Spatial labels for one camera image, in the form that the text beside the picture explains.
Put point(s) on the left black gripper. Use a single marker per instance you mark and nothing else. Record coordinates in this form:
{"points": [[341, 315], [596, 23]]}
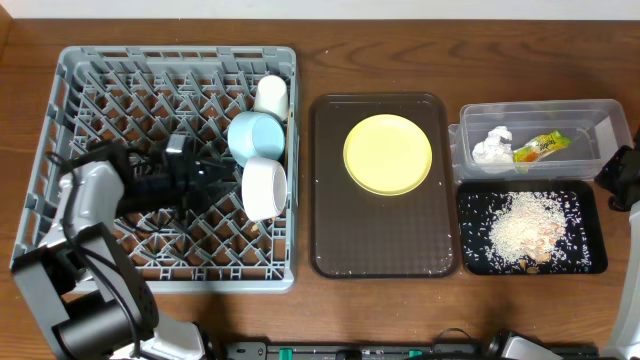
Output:
{"points": [[197, 181]]}

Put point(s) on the light blue bowl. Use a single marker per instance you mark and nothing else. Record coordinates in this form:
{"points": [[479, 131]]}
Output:
{"points": [[254, 134]]}

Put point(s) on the white bowl with food residue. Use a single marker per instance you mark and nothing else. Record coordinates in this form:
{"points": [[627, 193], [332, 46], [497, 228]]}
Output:
{"points": [[263, 189]]}

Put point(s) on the white cup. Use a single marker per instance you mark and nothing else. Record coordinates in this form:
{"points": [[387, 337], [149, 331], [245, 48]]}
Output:
{"points": [[272, 97]]}

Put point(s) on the wooden chopstick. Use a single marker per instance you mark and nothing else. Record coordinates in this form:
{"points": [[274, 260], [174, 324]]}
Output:
{"points": [[287, 138]]}

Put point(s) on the yellow plate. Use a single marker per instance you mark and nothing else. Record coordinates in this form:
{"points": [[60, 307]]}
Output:
{"points": [[387, 154]]}

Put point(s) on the white tissue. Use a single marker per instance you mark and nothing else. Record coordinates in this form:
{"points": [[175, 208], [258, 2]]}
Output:
{"points": [[495, 148]]}

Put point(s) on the green yellow snack wrapper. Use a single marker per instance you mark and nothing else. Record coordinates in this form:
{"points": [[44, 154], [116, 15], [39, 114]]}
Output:
{"points": [[541, 146]]}

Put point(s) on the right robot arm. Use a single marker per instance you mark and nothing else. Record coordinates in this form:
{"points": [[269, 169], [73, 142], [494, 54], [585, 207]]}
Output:
{"points": [[620, 177]]}

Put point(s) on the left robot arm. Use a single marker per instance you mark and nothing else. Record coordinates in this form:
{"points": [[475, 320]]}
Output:
{"points": [[86, 295]]}

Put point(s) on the grey plastic dishwasher rack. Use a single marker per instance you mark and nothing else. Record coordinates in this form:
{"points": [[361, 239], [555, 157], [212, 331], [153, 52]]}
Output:
{"points": [[138, 96]]}

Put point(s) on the dark brown serving tray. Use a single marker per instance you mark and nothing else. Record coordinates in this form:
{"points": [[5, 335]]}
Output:
{"points": [[358, 234]]}

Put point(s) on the black plastic bin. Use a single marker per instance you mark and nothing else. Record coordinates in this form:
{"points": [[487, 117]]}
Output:
{"points": [[586, 201]]}

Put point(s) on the pile of rice scraps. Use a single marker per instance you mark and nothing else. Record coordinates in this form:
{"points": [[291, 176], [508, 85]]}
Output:
{"points": [[523, 233]]}

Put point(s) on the clear plastic bin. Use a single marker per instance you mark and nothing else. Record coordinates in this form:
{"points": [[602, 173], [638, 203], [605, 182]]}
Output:
{"points": [[597, 128]]}

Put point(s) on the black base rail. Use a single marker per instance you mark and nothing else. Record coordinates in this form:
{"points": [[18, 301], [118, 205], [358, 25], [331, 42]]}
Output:
{"points": [[265, 351]]}

